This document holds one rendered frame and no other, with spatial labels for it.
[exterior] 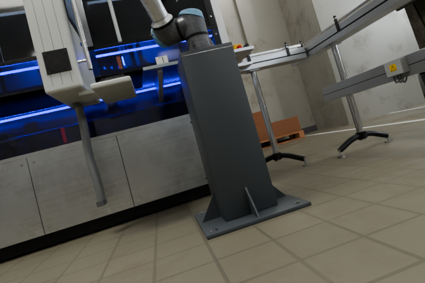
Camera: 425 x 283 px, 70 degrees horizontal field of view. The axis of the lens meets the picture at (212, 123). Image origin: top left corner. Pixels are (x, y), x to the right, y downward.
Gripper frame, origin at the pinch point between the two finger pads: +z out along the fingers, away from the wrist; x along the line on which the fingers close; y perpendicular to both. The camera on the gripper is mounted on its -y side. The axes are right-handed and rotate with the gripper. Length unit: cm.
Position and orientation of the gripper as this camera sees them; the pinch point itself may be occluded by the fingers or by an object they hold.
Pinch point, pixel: (172, 0)
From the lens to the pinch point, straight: 165.4
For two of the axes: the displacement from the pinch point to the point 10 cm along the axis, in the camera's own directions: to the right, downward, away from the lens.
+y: 5.5, -7.0, -4.5
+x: 7.7, 2.2, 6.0
